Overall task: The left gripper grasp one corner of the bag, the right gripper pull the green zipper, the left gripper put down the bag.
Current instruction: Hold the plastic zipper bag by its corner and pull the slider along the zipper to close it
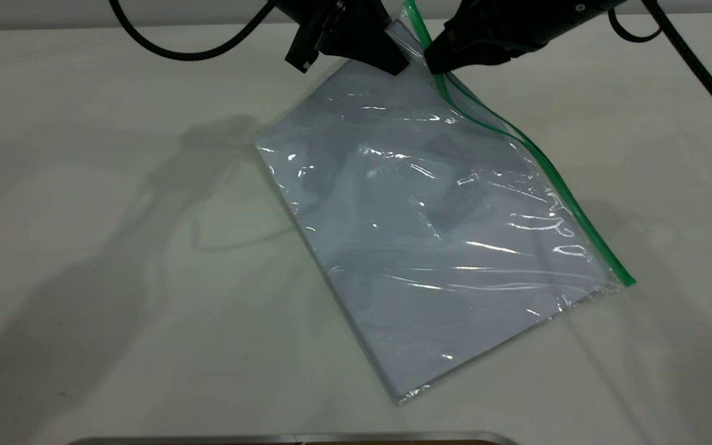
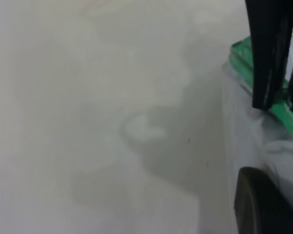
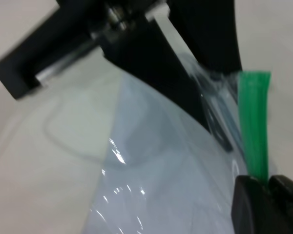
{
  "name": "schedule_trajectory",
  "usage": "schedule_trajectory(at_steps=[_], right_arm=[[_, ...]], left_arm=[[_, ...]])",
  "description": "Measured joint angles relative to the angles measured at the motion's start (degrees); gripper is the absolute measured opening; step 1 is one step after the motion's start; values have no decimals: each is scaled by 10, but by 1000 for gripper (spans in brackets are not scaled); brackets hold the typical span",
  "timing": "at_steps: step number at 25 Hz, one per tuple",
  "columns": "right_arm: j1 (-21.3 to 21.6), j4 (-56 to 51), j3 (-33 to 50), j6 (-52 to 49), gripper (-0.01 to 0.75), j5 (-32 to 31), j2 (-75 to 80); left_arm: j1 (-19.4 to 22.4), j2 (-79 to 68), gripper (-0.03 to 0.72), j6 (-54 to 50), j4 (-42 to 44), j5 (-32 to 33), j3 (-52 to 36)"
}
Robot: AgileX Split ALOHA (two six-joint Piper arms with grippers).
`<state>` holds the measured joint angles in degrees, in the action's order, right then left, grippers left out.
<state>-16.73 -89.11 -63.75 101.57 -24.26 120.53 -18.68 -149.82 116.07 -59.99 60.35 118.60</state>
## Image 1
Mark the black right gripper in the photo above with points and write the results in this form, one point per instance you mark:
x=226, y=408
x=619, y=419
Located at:
x=529, y=21

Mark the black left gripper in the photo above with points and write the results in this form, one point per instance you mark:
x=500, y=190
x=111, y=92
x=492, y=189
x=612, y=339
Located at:
x=337, y=18

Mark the clear plastic green-zip bag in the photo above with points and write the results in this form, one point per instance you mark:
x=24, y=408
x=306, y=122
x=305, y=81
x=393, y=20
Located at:
x=405, y=185

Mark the white paper stack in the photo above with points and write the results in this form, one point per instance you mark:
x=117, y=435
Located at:
x=424, y=278

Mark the silver metal table rim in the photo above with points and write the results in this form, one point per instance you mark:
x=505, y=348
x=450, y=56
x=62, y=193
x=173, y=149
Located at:
x=269, y=439

